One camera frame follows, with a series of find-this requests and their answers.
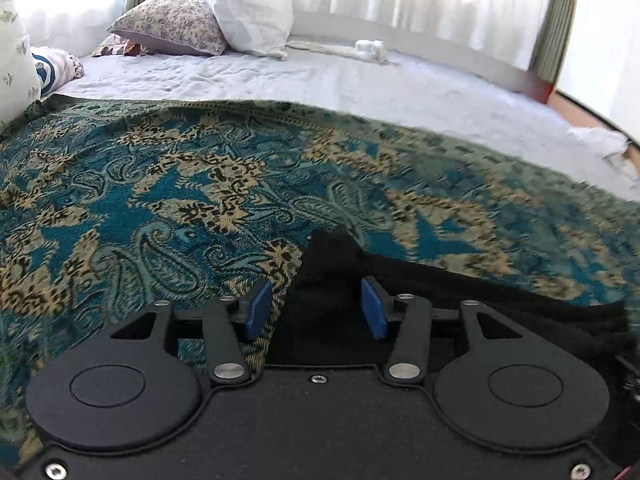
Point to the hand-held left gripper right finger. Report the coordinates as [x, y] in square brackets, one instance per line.
[375, 312]

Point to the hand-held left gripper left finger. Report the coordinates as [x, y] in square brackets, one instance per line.
[257, 310]

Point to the black pants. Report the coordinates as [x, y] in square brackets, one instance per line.
[450, 300]

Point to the teal paisley patterned blanket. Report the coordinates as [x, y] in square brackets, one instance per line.
[150, 185]

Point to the white bed sheet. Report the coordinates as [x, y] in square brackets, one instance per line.
[350, 85]

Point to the knotted white cloth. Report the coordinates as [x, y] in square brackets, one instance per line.
[370, 51]

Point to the pile of white clothes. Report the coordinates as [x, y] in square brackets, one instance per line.
[607, 142]

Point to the brown patterned pillow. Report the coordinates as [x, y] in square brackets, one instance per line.
[117, 49]

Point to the beige floral pillow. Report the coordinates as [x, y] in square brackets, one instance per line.
[170, 25]

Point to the plain white pillow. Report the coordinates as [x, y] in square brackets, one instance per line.
[250, 7]

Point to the blue white striped pillow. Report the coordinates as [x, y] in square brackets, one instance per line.
[55, 67]

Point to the white pillow with green sprigs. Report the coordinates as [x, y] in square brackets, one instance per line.
[12, 60]

